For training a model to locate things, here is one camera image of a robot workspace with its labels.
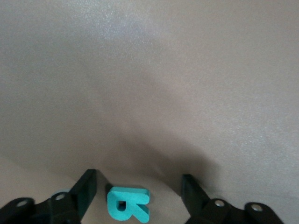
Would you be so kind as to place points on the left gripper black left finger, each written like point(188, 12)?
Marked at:
point(60, 207)

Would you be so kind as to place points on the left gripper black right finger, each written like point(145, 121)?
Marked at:
point(210, 210)

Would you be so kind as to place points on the teal letter R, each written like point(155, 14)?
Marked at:
point(130, 196)

